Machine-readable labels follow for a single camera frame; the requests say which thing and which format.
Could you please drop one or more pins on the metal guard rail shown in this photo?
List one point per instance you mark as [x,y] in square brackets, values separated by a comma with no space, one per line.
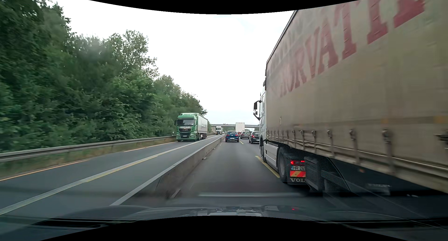
[77,146]

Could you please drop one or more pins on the blue car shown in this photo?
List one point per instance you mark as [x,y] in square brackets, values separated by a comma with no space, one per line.
[232,136]

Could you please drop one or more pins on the grey car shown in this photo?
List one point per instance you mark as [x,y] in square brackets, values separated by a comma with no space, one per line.
[244,135]

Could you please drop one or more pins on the road markings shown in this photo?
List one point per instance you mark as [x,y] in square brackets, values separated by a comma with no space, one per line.
[267,166]

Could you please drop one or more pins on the wood of green trees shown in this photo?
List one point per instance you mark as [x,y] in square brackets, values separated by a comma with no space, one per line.
[70,87]

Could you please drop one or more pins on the grey asphalt opposite carriageway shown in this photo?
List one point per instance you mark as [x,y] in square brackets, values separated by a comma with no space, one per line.
[87,174]

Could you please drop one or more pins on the concrete median barrier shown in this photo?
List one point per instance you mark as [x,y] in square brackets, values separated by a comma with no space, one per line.
[185,169]

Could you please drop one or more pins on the beige curtain-sided lorry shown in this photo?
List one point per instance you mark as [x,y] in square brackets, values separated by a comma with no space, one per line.
[357,104]

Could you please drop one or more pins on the grey asphalt road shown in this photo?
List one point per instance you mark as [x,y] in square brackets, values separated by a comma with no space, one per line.
[231,167]

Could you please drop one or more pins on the grass verge strip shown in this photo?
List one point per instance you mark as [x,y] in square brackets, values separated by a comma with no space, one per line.
[70,157]

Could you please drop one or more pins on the car's own bonnet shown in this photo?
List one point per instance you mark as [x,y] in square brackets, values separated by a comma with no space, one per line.
[224,213]

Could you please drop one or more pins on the white box lorry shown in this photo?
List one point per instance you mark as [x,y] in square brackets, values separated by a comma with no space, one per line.
[239,127]

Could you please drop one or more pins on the green lorry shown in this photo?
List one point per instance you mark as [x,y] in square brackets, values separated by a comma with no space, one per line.
[190,127]

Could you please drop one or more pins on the dark car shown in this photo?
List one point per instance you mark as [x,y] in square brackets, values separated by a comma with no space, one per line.
[254,137]

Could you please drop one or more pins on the concrete road bridge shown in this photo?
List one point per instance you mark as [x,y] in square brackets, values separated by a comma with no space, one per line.
[231,125]

